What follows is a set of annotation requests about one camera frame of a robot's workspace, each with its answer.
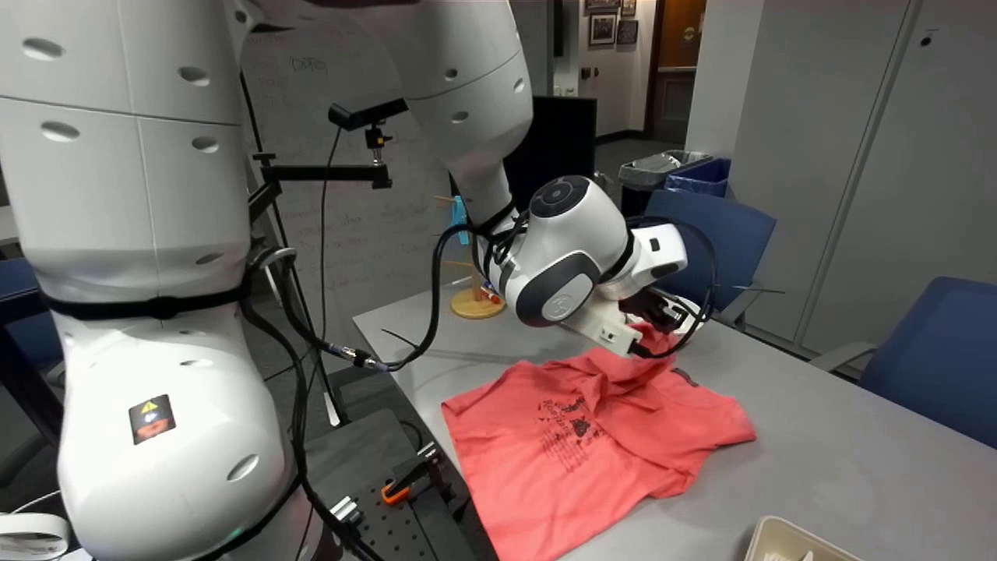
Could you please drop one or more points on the framed wall picture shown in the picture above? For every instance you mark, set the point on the framed wall picture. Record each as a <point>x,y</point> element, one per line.
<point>603,29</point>

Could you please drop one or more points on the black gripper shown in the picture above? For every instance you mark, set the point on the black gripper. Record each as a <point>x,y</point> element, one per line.
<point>650,304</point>

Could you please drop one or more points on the wooden mug tree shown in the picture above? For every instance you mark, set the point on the wooden mug tree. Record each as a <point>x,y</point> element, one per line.
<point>471,306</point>

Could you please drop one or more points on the white curved plastic part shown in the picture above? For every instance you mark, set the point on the white curved plastic part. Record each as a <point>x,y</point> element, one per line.
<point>32,533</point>

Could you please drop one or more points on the grey trash bin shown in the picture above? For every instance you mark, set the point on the grey trash bin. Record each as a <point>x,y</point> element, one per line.
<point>642,181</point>

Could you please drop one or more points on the silver metal knob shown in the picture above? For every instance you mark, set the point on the silver metal knob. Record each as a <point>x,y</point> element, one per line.
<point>343,511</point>

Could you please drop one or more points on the blue recycling bin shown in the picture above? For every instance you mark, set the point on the blue recycling bin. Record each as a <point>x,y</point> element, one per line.
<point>702,180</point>

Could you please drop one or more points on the brown wooden door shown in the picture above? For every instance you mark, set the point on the brown wooden door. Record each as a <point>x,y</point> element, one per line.
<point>679,34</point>

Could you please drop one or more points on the blue item on mug tree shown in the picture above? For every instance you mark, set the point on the blue item on mug tree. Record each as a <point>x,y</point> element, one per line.
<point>458,223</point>

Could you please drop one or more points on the blue office chair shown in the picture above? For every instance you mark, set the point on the blue office chair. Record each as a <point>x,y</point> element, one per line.
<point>728,243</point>
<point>944,352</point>
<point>25,330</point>

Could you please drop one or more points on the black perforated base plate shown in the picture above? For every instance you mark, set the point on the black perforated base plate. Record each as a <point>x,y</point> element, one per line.
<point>361,456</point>

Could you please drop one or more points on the grey metal cabinet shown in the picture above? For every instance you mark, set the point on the grey metal cabinet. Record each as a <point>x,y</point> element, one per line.
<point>861,158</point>

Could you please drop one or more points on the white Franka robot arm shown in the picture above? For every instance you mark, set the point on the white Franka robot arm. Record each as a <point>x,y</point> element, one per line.
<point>134,158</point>

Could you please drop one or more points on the peach printed sweatshirt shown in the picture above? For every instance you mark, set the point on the peach printed sweatshirt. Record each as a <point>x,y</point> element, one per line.
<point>579,456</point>

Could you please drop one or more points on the beige plastic tray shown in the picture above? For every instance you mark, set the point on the beige plastic tray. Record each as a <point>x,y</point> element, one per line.
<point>780,545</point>

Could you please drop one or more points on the black camera on mount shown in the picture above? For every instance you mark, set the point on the black camera on mount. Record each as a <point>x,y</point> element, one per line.
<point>361,113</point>

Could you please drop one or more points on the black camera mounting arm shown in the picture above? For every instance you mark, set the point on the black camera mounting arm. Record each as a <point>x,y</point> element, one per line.
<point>321,177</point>

